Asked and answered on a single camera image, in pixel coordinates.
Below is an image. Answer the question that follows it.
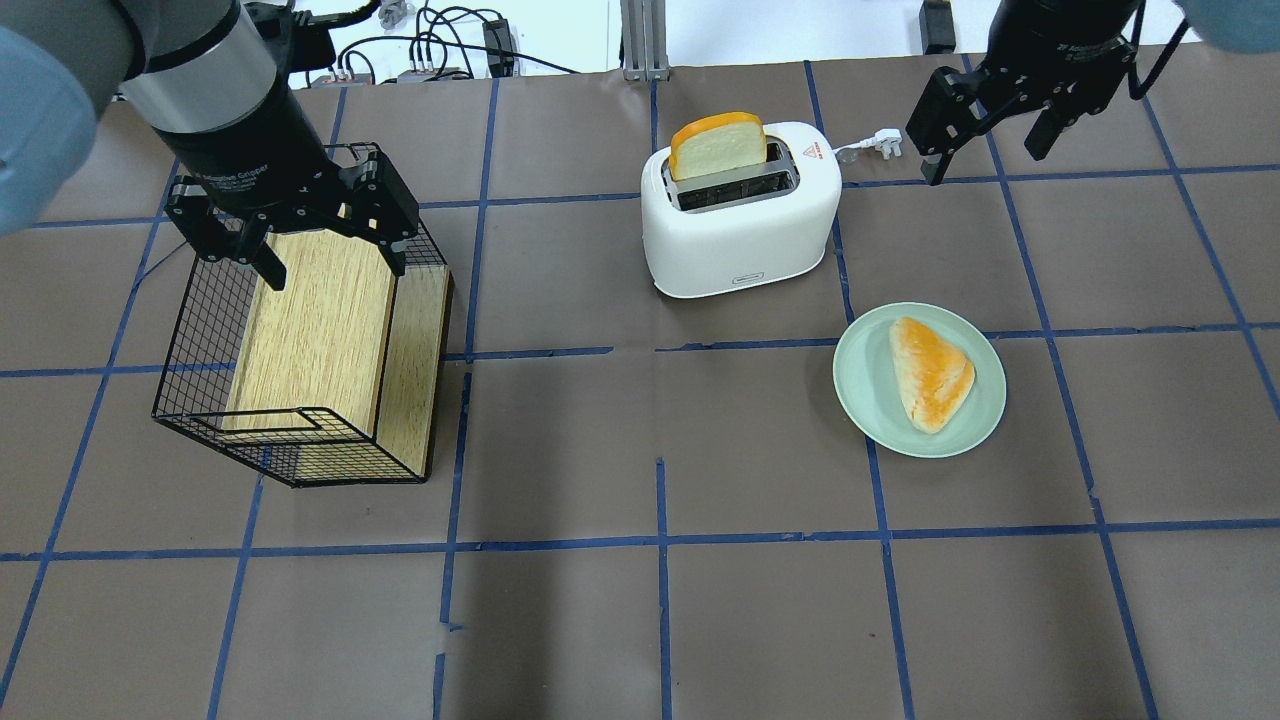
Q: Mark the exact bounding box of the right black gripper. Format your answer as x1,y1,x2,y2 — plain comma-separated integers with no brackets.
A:
906,1,1139,186

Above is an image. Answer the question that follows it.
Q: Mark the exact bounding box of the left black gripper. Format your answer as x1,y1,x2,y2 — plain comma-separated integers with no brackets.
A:
160,85,419,291

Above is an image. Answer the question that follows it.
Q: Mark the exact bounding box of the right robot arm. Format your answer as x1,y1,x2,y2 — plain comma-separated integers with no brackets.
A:
906,1,1279,186

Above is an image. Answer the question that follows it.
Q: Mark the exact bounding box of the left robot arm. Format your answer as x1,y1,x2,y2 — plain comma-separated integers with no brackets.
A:
1,1,428,290

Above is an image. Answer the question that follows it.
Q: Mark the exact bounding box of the toast slice in toaster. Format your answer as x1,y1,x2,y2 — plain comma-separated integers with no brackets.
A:
669,111,767,181

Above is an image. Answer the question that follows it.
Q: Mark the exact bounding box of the white two-slot toaster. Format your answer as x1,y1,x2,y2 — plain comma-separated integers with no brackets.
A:
640,122,841,299

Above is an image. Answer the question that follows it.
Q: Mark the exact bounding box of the black power adapter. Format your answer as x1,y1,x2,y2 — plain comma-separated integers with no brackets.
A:
483,19,518,78

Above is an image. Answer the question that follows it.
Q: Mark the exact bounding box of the triangular bread on plate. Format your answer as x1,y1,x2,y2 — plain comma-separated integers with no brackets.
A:
890,316,977,436

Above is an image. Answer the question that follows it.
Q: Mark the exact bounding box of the light green round plate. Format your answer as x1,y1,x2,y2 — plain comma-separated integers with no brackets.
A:
832,302,1007,459

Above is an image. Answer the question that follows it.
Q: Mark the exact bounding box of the white toaster power cable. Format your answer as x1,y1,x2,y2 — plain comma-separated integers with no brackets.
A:
829,129,904,167

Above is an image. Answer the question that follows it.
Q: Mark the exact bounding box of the black wire basket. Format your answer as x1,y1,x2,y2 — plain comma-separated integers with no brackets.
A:
152,142,454,489

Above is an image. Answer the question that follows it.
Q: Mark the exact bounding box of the aluminium frame post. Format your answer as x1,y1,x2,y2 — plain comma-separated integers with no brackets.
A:
620,0,671,82

